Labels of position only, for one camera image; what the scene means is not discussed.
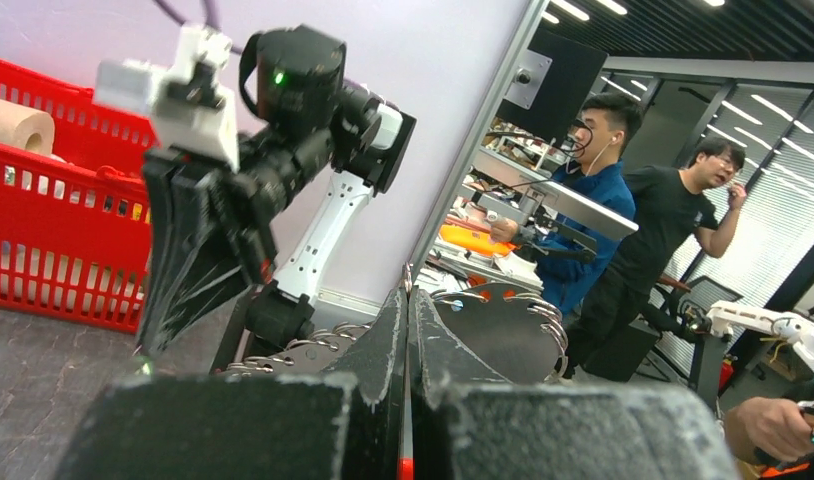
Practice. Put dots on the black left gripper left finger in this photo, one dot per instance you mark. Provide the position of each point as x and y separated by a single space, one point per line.
342 422

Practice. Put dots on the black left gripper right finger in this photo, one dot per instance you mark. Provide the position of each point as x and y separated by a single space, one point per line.
469 422

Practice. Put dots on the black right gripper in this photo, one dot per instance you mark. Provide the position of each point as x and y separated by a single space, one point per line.
211 243

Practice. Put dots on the red grey key organizer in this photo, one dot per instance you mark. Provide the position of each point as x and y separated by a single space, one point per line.
515 332

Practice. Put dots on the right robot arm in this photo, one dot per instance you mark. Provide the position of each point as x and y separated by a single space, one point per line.
291 83

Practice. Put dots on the red plastic basket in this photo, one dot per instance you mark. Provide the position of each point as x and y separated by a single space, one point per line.
74 226

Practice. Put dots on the beige toilet paper roll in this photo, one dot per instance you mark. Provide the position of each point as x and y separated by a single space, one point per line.
26 128

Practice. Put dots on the man in blue jacket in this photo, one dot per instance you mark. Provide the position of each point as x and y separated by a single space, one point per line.
595 208

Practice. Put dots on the man in black shirt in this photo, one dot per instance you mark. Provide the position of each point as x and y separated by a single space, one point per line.
701 200

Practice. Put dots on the black monitor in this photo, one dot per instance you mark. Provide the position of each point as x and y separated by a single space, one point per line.
551 81

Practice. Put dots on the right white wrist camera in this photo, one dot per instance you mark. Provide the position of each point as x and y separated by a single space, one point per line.
186 104

